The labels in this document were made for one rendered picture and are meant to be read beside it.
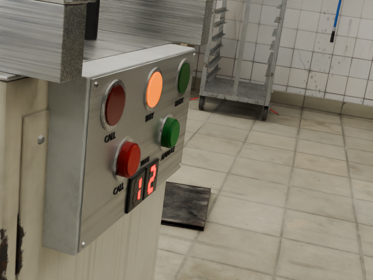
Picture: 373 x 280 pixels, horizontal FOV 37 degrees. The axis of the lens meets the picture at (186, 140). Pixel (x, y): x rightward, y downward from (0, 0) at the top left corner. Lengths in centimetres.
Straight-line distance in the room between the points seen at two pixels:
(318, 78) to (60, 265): 412
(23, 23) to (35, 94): 5
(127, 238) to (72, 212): 20
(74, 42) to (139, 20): 29
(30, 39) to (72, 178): 11
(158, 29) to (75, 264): 28
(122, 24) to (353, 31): 391
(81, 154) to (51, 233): 7
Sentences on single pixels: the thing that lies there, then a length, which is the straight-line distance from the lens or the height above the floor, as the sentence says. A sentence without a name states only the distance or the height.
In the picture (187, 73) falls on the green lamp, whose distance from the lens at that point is 58.
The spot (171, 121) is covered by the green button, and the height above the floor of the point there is 77.
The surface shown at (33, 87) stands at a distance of 39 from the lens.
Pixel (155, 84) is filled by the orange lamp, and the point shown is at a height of 82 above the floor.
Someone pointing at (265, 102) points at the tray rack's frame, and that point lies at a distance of 382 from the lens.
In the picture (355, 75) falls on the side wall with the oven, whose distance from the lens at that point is 453.
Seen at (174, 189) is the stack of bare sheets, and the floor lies 2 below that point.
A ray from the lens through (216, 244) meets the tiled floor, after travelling 203.
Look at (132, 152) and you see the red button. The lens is 46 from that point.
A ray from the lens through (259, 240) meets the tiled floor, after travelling 212.
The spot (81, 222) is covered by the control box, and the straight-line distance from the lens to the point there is 43.
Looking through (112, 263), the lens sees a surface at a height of 62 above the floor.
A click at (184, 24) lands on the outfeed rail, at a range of 62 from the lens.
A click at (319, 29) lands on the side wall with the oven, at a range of 449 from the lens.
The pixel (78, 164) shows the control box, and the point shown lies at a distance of 41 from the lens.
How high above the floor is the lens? 92
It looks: 17 degrees down
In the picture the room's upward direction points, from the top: 7 degrees clockwise
